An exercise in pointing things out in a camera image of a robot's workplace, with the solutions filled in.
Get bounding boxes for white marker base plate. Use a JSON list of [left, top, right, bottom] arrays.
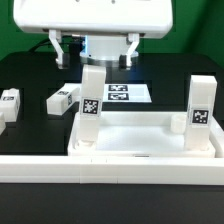
[[103, 84, 152, 103]]

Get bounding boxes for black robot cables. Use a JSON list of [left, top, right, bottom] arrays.
[[28, 33, 86, 53]]

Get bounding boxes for white desk top tray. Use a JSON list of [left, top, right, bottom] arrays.
[[68, 111, 215, 158]]

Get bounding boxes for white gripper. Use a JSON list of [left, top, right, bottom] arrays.
[[13, 0, 173, 70]]

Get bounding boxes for white L-shaped fence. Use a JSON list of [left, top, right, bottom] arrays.
[[0, 119, 224, 185]]

